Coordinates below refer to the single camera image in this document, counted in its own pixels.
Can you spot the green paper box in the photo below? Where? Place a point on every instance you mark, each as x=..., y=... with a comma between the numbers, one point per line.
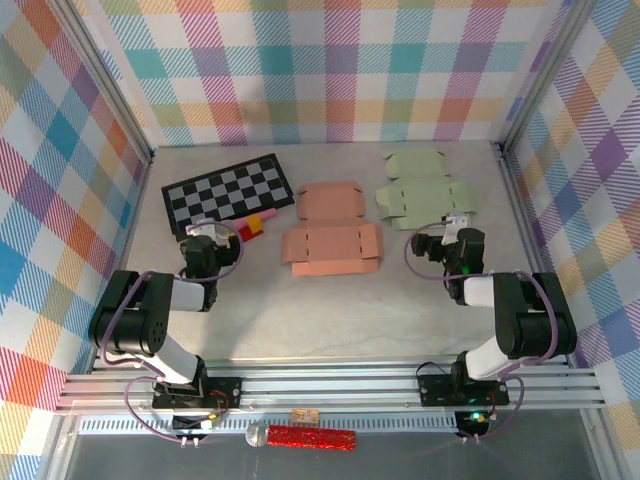
x=425, y=200

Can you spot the pink paper box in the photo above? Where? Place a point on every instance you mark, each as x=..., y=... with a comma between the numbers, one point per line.
x=330, y=240

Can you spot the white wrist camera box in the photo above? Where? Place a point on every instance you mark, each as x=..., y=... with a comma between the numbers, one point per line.
x=205, y=229
x=457, y=220

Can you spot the small black electronics box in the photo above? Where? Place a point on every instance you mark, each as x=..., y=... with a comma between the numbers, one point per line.
x=472, y=425
x=187, y=422

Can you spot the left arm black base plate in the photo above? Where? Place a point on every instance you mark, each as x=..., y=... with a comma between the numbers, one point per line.
x=237, y=397

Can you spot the small wooden block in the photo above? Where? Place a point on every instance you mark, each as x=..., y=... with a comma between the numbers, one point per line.
x=306, y=416

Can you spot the red glitter microphone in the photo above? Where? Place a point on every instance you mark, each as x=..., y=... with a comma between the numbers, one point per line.
x=310, y=437

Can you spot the aluminium mounting rail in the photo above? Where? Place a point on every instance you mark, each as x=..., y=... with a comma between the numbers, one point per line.
x=325, y=390

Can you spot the aluminium side rail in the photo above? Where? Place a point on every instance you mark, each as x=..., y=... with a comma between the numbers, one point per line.
x=134, y=220
x=526, y=220

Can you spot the black grey checkerboard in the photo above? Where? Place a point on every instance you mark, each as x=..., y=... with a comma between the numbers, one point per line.
x=225, y=195

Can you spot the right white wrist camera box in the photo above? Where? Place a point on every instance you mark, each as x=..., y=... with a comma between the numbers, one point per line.
x=457, y=220

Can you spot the pink toy microphone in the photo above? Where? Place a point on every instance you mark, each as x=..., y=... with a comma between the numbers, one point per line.
x=250, y=227

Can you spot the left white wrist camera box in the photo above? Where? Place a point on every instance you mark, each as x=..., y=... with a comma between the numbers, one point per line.
x=205, y=229

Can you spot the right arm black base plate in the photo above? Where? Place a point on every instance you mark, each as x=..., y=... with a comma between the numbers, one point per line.
x=435, y=395

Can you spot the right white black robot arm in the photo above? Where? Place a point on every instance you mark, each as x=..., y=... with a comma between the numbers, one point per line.
x=530, y=325

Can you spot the aluminium frame bar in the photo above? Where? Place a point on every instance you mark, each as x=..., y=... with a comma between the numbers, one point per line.
x=600, y=445
x=62, y=450

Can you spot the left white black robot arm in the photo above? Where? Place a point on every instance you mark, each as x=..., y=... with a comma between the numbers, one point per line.
x=150, y=320

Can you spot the aluminium corner post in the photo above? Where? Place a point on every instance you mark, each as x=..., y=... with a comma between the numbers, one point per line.
x=542, y=75
x=107, y=82

